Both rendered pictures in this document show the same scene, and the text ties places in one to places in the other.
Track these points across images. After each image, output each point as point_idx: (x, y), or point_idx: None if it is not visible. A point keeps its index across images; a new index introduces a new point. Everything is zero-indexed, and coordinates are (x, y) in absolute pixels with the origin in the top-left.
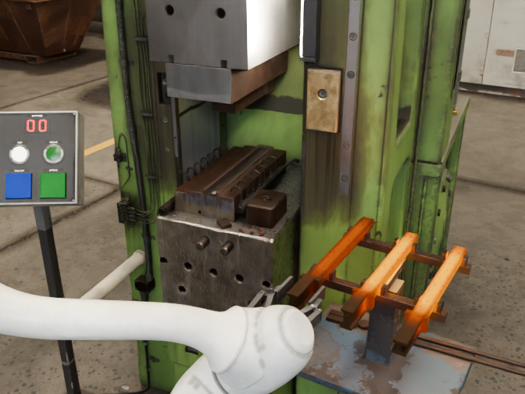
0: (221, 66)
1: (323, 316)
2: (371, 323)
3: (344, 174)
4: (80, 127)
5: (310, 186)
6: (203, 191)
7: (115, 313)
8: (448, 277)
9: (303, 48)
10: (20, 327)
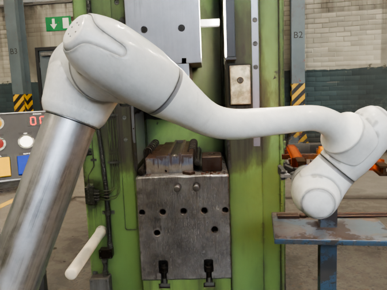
0: (181, 62)
1: (274, 217)
2: None
3: None
4: None
5: (234, 145)
6: (169, 154)
7: (287, 109)
8: None
9: (227, 52)
10: (229, 122)
